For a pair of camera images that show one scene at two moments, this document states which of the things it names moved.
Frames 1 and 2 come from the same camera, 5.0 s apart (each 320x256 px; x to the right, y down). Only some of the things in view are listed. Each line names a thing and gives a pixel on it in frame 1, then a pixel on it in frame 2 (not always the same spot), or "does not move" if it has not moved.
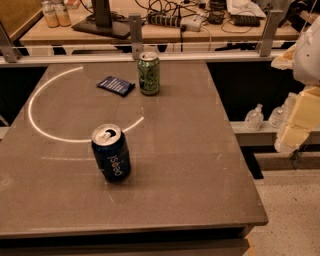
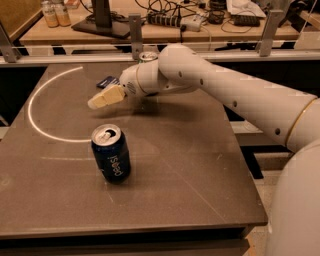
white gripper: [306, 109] -> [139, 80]
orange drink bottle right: [62, 13] does not move
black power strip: [165, 20] does not move
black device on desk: [245, 20] does not move
